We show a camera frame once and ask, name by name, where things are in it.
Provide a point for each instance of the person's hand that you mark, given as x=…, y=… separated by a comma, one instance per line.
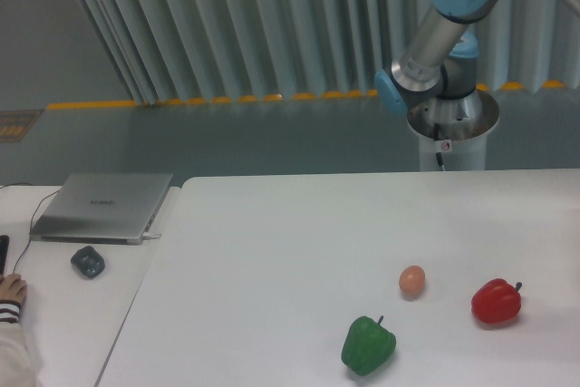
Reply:
x=13, y=289

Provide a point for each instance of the red bell pepper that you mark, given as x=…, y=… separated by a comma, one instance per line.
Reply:
x=497, y=301

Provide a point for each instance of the white sleeved forearm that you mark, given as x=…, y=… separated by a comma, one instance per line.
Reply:
x=16, y=366

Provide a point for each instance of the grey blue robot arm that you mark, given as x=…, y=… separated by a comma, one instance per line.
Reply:
x=422, y=71

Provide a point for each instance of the black device at edge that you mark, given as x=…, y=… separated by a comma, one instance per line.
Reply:
x=4, y=245

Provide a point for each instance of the silver closed laptop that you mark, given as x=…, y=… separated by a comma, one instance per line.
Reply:
x=110, y=208

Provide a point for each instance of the white folding partition screen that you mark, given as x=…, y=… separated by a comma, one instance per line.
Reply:
x=238, y=50

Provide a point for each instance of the green bell pepper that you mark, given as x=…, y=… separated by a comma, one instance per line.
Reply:
x=367, y=345

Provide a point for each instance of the brown egg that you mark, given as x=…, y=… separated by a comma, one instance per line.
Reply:
x=412, y=280

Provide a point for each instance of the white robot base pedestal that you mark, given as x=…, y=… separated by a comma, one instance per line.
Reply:
x=452, y=134

